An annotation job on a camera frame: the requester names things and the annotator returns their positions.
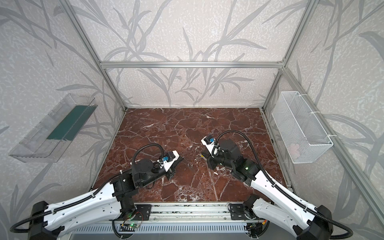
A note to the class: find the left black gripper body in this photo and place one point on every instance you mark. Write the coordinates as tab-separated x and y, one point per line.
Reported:
171	167

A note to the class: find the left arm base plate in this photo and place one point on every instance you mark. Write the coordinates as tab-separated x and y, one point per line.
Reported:
142	213

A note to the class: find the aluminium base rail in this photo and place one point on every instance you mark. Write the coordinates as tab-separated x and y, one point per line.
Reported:
186	213

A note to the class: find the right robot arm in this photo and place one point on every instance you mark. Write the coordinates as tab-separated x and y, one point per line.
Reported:
286	210

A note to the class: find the pink object in basket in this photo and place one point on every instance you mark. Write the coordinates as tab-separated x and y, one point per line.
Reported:
294	149

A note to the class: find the white wire mesh basket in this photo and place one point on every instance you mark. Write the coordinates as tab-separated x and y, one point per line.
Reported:
299	124

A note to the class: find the clear plastic wall bin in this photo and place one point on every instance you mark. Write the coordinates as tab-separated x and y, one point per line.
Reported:
47	142

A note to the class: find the green felt pad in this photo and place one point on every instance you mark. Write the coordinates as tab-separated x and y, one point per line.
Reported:
70	126

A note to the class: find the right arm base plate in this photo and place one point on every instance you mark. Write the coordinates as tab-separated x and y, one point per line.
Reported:
237	212

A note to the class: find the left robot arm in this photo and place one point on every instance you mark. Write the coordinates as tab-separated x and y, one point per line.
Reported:
120	188

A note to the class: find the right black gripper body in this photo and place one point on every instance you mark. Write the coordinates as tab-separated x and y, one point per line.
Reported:
210	159

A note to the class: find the small circuit board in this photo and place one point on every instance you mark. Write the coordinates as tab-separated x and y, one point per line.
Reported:
129	227

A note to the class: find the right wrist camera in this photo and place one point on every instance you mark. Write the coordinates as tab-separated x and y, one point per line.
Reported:
211	144

